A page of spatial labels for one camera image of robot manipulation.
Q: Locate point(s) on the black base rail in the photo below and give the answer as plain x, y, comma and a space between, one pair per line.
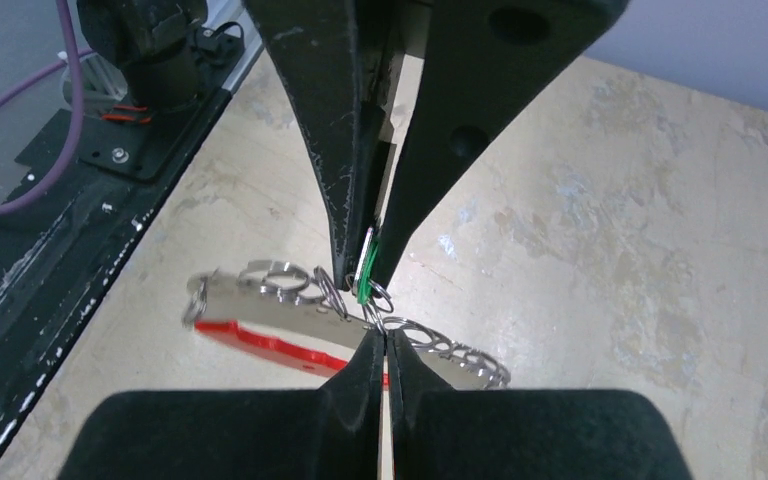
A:
59, 256

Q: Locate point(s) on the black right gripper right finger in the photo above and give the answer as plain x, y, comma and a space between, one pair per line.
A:
440, 432

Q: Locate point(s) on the green key tag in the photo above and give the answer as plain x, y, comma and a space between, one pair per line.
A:
362, 285

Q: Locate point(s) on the aluminium frame rail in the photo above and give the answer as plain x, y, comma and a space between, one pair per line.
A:
230, 26

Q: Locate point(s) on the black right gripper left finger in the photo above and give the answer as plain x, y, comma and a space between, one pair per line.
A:
331, 432

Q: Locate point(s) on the steel key organizer red handle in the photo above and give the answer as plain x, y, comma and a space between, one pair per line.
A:
282, 313

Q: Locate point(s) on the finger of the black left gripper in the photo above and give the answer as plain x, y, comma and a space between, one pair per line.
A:
338, 63
484, 62

